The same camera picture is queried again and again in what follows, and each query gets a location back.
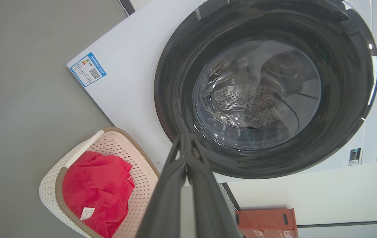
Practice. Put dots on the cream perforated laundry basket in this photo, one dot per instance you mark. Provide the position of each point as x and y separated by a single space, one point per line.
49 188

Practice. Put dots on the blue energy label sticker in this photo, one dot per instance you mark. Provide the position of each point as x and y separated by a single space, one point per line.
87 69

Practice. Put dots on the white front-load washing machine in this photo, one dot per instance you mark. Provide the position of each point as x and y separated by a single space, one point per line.
132 66

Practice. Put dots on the red garment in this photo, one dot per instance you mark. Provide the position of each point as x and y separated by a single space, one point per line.
96 185

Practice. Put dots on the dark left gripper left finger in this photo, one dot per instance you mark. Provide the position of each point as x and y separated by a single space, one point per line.
165 205

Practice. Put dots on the round black washer door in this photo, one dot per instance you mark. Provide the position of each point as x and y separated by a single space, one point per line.
175 99

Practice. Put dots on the small printed washer sticker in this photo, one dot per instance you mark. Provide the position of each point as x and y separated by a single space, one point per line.
354 157

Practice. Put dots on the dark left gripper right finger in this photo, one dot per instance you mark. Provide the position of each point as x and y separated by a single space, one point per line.
211 211

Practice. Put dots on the red cardboard box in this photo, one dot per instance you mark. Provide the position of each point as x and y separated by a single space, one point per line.
264 221

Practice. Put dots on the white garment care tag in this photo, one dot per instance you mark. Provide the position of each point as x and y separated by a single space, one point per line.
87 213

